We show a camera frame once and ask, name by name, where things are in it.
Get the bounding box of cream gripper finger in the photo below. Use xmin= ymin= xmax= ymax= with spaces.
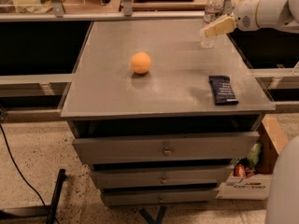
xmin=200 ymin=15 xmax=236 ymax=38

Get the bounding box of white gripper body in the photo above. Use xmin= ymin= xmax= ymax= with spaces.
xmin=231 ymin=0 xmax=262 ymax=31

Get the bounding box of clear plastic water bottle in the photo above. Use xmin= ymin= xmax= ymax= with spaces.
xmin=200 ymin=0 xmax=223 ymax=49

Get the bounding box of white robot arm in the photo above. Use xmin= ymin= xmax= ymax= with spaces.
xmin=200 ymin=0 xmax=299 ymax=224

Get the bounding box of dark blue snack packet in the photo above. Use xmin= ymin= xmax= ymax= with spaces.
xmin=208 ymin=76 xmax=239 ymax=105

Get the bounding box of orange ball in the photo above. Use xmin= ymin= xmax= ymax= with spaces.
xmin=130 ymin=52 xmax=151 ymax=75

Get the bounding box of grey drawer cabinet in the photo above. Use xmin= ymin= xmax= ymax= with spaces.
xmin=62 ymin=20 xmax=273 ymax=194

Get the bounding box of top grey drawer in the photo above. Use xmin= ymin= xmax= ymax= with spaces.
xmin=73 ymin=132 xmax=259 ymax=164

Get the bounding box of grey drawer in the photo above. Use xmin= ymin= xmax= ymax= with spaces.
xmin=73 ymin=132 xmax=259 ymax=164
xmin=101 ymin=189 xmax=218 ymax=206
xmin=91 ymin=165 xmax=233 ymax=189

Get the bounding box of green snack bag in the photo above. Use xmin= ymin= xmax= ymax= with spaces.
xmin=247 ymin=142 xmax=263 ymax=168

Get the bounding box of cardboard box of snacks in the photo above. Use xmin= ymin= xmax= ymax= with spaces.
xmin=217 ymin=115 xmax=289 ymax=200

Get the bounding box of middle grey drawer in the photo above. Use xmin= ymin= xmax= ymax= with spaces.
xmin=91 ymin=165 xmax=233 ymax=189

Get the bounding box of bottom grey drawer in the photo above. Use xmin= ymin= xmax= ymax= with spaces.
xmin=101 ymin=189 xmax=218 ymax=206

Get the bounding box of blue tape cross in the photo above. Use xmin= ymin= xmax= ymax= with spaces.
xmin=138 ymin=205 xmax=167 ymax=224

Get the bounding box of wooden shelf rack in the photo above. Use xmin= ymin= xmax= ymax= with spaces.
xmin=0 ymin=0 xmax=231 ymax=22

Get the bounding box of black metal stand leg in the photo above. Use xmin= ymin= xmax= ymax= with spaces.
xmin=0 ymin=169 xmax=66 ymax=224

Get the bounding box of black cable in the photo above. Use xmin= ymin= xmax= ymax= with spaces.
xmin=0 ymin=123 xmax=60 ymax=224

